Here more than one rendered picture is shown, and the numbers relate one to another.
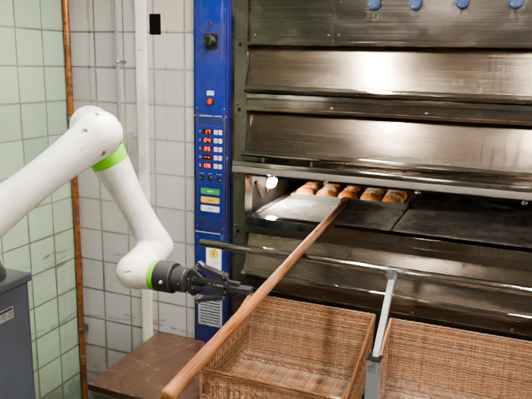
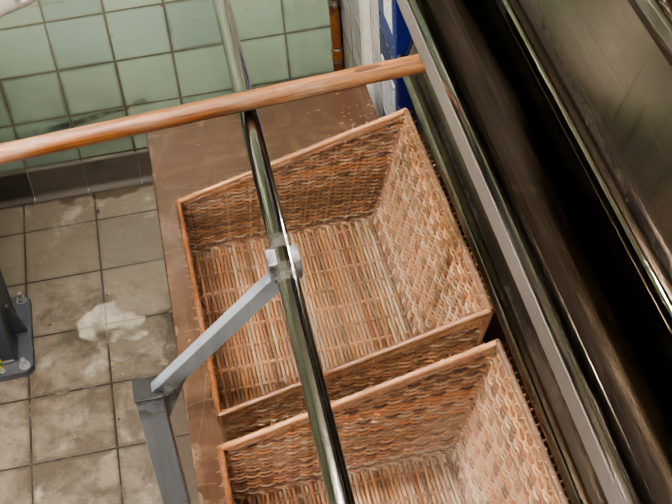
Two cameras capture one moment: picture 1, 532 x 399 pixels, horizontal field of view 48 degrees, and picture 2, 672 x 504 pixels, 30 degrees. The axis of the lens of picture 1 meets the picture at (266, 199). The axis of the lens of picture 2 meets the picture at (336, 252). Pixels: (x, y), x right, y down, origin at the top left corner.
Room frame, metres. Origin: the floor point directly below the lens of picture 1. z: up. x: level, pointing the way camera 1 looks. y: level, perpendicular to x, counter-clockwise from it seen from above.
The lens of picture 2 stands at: (1.34, -1.50, 2.36)
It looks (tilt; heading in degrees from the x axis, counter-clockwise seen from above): 45 degrees down; 60
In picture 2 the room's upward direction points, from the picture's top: 5 degrees counter-clockwise
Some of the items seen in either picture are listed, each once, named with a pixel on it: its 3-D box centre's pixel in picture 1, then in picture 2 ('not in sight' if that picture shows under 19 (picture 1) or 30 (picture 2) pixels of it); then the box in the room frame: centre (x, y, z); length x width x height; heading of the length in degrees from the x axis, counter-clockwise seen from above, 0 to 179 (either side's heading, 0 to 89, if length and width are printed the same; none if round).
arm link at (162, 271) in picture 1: (169, 276); not in sight; (1.68, 0.28, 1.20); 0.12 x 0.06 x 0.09; 159
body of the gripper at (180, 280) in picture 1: (190, 280); not in sight; (1.65, 0.21, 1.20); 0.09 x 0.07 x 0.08; 69
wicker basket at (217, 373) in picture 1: (290, 357); (322, 278); (2.11, -0.11, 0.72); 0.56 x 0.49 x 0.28; 69
